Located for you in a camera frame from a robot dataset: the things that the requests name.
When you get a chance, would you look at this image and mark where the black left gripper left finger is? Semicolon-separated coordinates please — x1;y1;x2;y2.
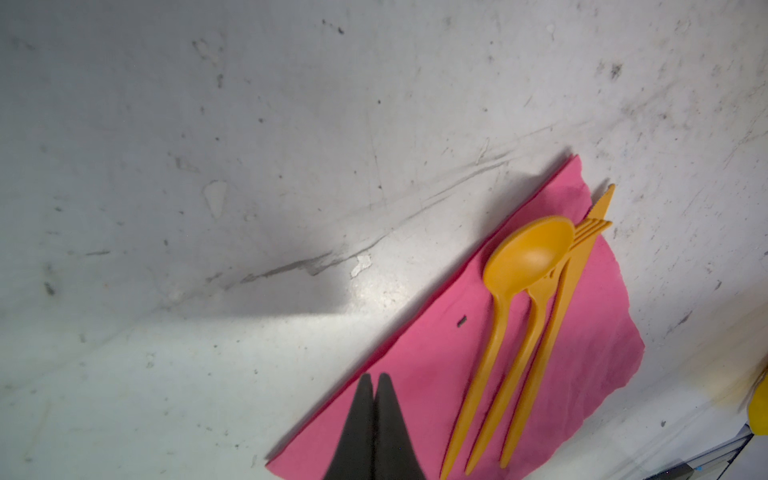
323;374;375;480

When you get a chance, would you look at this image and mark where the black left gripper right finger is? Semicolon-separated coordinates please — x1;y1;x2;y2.
373;373;426;480

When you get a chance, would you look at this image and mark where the pink paper napkin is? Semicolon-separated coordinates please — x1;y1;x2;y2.
265;154;646;480

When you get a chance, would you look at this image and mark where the yellow plastic fork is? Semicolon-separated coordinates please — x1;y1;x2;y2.
465;221;592;474

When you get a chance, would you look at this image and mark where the yellow plastic spoon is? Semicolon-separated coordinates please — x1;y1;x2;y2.
440;216;575;479

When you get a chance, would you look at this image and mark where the yellow plastic knife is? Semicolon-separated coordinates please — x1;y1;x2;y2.
500;184;616;467

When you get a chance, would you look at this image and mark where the yellow bananas bunch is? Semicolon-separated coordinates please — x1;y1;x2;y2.
747;371;768;436

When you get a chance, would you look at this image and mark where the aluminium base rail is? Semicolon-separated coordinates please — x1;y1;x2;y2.
646;424;754;480

